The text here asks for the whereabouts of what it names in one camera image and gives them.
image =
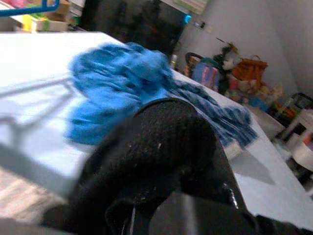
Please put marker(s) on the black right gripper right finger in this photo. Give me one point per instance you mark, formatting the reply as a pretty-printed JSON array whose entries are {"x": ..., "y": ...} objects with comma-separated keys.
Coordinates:
[{"x": 200, "y": 213}]

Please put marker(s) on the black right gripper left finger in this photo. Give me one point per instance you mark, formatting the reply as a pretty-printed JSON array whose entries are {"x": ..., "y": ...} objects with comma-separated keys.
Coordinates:
[{"x": 146, "y": 159}]

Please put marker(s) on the blue plastic hanger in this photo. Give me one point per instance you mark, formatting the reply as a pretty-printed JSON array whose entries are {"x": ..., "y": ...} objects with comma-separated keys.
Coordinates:
[{"x": 24, "y": 11}]

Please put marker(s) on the blue shirt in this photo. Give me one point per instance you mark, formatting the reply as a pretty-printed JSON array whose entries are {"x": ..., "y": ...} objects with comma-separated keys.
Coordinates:
[{"x": 110, "y": 80}]

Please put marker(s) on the dark blue backpack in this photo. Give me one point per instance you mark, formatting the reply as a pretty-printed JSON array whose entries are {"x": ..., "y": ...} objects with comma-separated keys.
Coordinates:
[{"x": 205, "y": 73}]

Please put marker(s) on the black television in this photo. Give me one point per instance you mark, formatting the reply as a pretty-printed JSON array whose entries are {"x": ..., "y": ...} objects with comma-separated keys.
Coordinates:
[{"x": 134, "y": 24}]

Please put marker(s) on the brown bag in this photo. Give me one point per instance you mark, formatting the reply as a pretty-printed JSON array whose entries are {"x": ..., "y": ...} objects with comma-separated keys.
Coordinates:
[{"x": 252, "y": 69}]

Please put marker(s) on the white folding table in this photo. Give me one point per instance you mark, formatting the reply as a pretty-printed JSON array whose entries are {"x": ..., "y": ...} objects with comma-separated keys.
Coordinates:
[{"x": 36, "y": 49}]

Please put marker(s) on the cardboard box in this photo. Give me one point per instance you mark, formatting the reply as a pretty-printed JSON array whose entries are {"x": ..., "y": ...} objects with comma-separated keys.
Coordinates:
[{"x": 62, "y": 8}]

